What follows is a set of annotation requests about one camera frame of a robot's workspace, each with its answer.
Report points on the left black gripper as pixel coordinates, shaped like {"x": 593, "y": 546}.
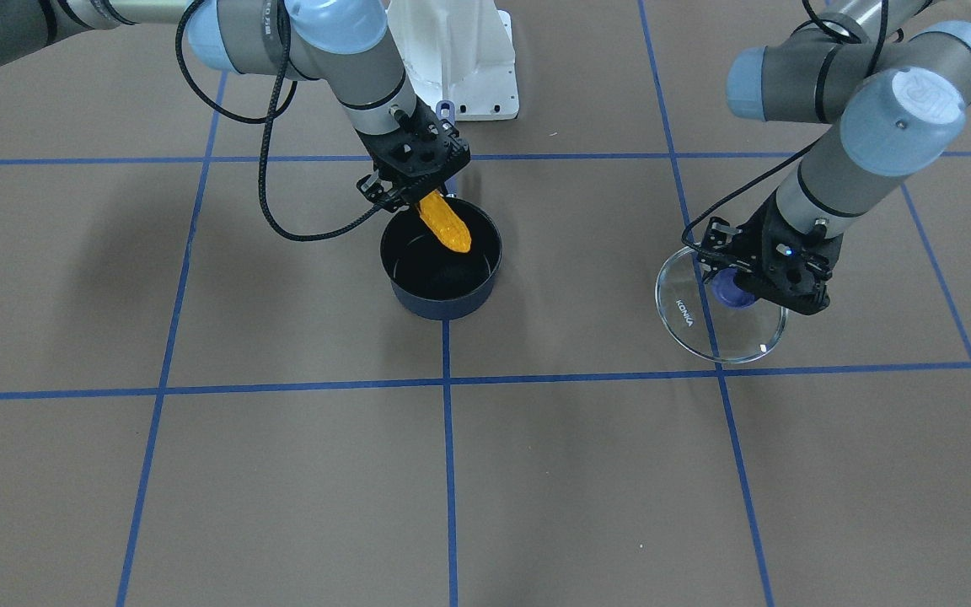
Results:
{"x": 753, "y": 247}

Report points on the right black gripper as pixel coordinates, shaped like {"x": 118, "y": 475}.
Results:
{"x": 377, "y": 190}

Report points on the yellow corn cob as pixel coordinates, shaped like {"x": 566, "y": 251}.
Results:
{"x": 442, "y": 221}

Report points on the glass pot lid blue knob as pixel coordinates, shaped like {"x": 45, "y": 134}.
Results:
{"x": 710, "y": 316}

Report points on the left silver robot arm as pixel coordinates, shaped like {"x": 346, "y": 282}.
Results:
{"x": 891, "y": 110}

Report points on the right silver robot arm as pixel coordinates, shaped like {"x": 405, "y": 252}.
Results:
{"x": 347, "y": 44}

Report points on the dark blue pot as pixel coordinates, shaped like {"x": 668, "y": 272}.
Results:
{"x": 433, "y": 282}

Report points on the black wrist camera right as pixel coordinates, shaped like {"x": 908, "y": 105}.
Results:
{"x": 383, "y": 194}

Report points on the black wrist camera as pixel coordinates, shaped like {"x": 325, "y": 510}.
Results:
{"x": 715, "y": 247}
{"x": 383, "y": 194}

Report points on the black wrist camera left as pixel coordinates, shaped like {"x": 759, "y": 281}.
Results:
{"x": 715, "y": 247}

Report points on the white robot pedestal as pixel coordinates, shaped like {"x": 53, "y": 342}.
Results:
{"x": 459, "y": 51}

